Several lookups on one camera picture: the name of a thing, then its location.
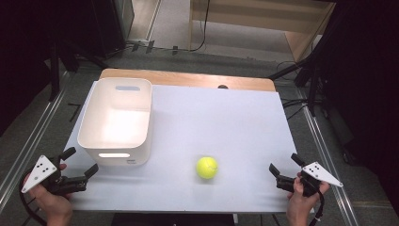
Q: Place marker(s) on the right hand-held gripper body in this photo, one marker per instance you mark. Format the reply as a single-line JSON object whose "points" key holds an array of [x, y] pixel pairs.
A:
{"points": [[320, 174]]}

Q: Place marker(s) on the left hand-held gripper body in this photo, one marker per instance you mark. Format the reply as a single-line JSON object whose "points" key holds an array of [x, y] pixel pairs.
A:
{"points": [[40, 171]]}

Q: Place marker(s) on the white plastic storage bin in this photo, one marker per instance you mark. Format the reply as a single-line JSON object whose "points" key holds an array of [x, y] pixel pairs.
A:
{"points": [[116, 125]]}

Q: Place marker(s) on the yellow tennis ball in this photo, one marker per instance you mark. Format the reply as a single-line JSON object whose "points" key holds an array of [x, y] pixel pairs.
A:
{"points": [[207, 167]]}

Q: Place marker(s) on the person's right hand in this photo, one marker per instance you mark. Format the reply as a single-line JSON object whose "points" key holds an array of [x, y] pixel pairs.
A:
{"points": [[299, 204]]}

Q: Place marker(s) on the person's left hand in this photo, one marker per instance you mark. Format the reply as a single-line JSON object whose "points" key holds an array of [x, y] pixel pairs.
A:
{"points": [[56, 205]]}

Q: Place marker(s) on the white table mat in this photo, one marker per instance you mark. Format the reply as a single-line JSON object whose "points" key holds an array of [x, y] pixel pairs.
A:
{"points": [[219, 132]]}

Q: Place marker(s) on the black metal stand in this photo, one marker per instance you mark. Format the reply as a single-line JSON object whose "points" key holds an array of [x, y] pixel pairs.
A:
{"points": [[56, 72]]}

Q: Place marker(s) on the black tripod stand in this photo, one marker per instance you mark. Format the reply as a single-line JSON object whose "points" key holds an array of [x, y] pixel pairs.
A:
{"points": [[310, 72]]}

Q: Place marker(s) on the black table grommet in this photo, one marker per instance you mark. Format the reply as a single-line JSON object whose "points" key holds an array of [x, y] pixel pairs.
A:
{"points": [[222, 86]]}

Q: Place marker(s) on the black curtain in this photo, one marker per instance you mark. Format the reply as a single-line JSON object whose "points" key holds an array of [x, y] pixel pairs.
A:
{"points": [[370, 78], [28, 47]]}

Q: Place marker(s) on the black cabinet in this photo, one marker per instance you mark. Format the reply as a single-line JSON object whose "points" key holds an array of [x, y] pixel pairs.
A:
{"points": [[109, 25]]}

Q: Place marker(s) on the light wooden shelf unit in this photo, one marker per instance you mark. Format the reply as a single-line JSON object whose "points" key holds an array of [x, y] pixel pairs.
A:
{"points": [[251, 22]]}

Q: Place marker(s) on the metal floor rail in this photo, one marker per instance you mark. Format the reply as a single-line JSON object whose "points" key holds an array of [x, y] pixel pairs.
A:
{"points": [[28, 147], [326, 157]]}

